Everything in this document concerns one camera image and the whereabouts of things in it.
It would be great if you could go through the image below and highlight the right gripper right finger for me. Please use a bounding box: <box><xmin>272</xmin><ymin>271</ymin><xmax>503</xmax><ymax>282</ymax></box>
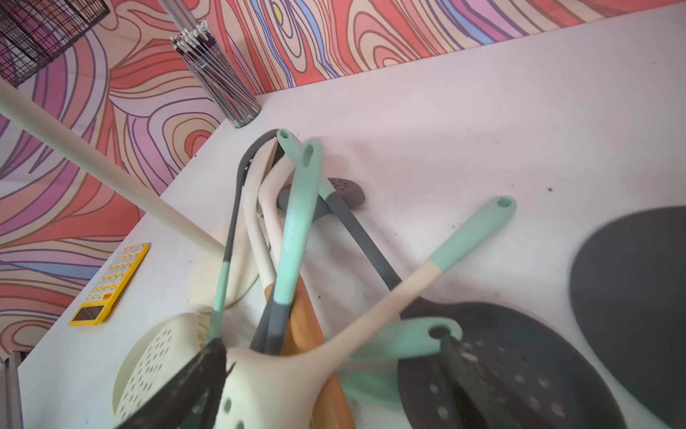
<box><xmin>439</xmin><ymin>336</ymin><xmax>504</xmax><ymax>428</ymax></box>

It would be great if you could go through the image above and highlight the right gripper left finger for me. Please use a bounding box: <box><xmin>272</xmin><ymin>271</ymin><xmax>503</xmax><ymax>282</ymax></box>
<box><xmin>119</xmin><ymin>338</ymin><xmax>233</xmax><ymax>428</ymax></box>

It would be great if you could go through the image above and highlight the grey skimmer mint handle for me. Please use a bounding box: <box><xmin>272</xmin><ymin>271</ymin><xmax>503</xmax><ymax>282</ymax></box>
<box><xmin>275</xmin><ymin>128</ymin><xmax>628</xmax><ymax>429</ymax></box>

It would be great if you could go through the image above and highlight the cream skimmer mint handle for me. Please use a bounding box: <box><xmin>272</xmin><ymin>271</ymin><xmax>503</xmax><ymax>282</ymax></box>
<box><xmin>215</xmin><ymin>196</ymin><xmax>517</xmax><ymax>428</ymax></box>

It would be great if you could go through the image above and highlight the cream skimmer wooden handle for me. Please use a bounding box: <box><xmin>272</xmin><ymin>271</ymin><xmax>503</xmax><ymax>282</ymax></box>
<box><xmin>256</xmin><ymin>154</ymin><xmax>356</xmax><ymax>429</ymax></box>

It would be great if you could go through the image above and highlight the dark grey utensil rack stand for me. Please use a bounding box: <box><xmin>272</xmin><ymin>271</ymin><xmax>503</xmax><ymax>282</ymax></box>
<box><xmin>569</xmin><ymin>207</ymin><xmax>685</xmax><ymax>428</ymax></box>

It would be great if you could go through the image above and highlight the yellow calculator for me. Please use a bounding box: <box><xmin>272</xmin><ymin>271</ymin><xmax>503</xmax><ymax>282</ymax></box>
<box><xmin>69</xmin><ymin>243</ymin><xmax>150</xmax><ymax>326</ymax></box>

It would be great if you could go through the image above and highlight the pen holder cup with pens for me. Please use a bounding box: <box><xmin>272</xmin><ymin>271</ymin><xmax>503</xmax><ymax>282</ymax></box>
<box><xmin>170</xmin><ymin>20</ymin><xmax>262</xmax><ymax>128</ymax></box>

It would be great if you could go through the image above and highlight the mint handle utensil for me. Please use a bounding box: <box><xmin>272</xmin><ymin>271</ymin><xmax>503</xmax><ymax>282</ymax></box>
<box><xmin>338</xmin><ymin>316</ymin><xmax>464</xmax><ymax>406</ymax></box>

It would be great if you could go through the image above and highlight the grey slotted spoon mint handle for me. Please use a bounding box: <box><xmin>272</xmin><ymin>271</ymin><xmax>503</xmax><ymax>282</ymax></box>
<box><xmin>250</xmin><ymin>129</ymin><xmax>366</xmax><ymax>354</ymax></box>

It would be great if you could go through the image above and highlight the grey slotted spatula mint handle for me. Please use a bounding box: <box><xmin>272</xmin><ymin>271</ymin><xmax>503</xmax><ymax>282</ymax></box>
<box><xmin>205</xmin><ymin>129</ymin><xmax>277</xmax><ymax>344</ymax></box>

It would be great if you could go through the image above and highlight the black wire basket back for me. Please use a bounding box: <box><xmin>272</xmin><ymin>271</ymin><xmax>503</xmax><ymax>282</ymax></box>
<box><xmin>1</xmin><ymin>0</ymin><xmax>110</xmax><ymax>87</ymax></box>

